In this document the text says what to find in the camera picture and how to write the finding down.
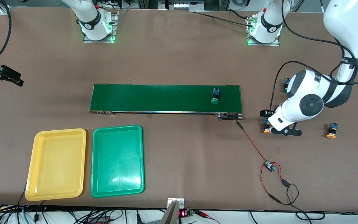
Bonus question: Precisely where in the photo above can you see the small speed controller board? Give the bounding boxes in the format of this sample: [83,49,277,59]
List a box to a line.
[264,160,278,172]

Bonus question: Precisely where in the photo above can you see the green conveyor belt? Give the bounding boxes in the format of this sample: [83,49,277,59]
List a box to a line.
[89,83,244,121]

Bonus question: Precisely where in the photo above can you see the yellow plastic tray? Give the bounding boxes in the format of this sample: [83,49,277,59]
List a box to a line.
[25,128,87,202]

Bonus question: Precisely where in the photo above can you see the red alligator clip lead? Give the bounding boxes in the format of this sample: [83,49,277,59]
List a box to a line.
[195,210,220,224]

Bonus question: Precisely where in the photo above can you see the metal rack with white lights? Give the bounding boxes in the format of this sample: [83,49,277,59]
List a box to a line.
[137,0,231,13]

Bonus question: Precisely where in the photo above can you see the green plastic tray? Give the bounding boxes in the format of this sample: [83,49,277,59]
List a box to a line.
[91,125,145,198]

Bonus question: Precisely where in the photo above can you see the black orange power adapter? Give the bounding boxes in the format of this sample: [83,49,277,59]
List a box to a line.
[87,216,109,224]

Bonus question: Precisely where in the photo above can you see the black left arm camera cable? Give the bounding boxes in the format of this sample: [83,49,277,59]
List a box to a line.
[270,0,358,112]

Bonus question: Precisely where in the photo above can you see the red black conveyor wire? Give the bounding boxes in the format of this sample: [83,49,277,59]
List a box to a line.
[235,120,325,221]

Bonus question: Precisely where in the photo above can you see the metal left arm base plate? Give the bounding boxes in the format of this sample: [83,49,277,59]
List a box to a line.
[247,14,280,46]

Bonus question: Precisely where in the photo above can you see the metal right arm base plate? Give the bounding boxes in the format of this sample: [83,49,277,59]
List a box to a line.
[83,9,119,43]

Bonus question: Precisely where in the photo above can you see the thin black power cable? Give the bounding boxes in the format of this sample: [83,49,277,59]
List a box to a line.
[195,9,255,28]

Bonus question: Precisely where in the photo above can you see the grey metal camera mount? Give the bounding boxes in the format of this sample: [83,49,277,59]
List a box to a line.
[160,198,185,224]

